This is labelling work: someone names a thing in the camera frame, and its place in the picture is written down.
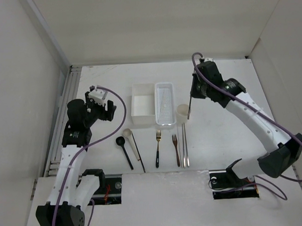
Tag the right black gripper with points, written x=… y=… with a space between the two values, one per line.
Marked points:
x=194 y=93

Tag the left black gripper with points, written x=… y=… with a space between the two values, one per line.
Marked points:
x=106 y=115

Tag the brown wooden fork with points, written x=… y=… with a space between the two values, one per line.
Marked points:
x=175 y=143

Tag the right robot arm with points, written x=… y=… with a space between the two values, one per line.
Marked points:
x=282 y=148

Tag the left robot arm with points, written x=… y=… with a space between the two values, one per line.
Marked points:
x=72 y=191

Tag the cream paper cup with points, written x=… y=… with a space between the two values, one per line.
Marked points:
x=182 y=113

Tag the white perforated basket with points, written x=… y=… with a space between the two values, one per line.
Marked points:
x=168 y=116

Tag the black spoon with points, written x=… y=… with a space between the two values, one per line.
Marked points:
x=120 y=141

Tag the cream wooden spoon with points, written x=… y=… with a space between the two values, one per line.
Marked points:
x=127 y=134

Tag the white square box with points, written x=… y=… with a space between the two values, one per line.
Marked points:
x=143 y=104

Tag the dark thin chopstick left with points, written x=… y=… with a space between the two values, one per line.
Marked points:
x=138 y=153

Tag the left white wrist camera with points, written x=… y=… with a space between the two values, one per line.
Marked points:
x=97 y=95

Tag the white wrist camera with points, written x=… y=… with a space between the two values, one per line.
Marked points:
x=97 y=95
x=205 y=59

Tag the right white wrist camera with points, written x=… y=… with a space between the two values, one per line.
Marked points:
x=205 y=59

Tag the aluminium rail frame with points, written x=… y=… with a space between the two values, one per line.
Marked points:
x=69 y=92

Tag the gold fork black handle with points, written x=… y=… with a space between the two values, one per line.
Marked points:
x=158 y=138

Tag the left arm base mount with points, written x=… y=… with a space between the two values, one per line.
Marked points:
x=109 y=192

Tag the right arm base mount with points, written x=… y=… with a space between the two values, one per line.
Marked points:
x=226 y=185

